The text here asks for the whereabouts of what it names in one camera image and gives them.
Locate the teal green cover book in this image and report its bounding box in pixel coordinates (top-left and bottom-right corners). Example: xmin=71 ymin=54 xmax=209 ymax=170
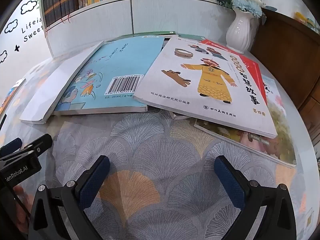
xmin=178 ymin=34 xmax=206 ymax=42

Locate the white ribbed ceramic vase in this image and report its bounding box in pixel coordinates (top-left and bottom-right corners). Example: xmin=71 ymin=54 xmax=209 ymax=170
xmin=226 ymin=8 xmax=253 ymax=54

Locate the white back cover book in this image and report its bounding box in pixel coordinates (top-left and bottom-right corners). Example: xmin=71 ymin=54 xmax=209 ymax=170
xmin=20 ymin=41 xmax=104 ymax=125

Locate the light blue cover book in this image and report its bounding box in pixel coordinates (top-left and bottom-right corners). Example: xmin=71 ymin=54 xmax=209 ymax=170
xmin=53 ymin=35 xmax=164 ymax=115

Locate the person's left hand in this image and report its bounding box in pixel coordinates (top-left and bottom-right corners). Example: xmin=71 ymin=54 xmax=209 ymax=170
xmin=13 ymin=185 xmax=34 ymax=235

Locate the dark brown wooden cabinet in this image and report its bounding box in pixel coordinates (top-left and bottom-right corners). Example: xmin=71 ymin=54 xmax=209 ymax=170
xmin=251 ymin=9 xmax=319 ymax=144

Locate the orange comic cover book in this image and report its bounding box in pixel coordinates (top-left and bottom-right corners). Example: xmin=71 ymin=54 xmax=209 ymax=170
xmin=0 ymin=78 xmax=26 ymax=114

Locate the white bookshelf unit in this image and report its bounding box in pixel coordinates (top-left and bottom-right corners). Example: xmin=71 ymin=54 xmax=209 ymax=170
xmin=43 ymin=0 xmax=235 ymax=56

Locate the rabbit hill pastel book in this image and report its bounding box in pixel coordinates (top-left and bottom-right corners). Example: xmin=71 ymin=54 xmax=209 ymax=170
xmin=194 ymin=73 xmax=297 ymax=169

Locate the row of black spine books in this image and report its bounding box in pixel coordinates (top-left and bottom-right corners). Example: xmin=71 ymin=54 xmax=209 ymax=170
xmin=42 ymin=0 xmax=79 ymax=28

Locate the dark green cover book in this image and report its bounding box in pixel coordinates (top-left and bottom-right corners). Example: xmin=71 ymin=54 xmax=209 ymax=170
xmin=106 ymin=31 xmax=177 ymax=43

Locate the white emperor cover book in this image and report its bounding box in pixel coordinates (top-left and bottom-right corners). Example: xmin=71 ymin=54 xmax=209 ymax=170
xmin=133 ymin=37 xmax=274 ymax=137

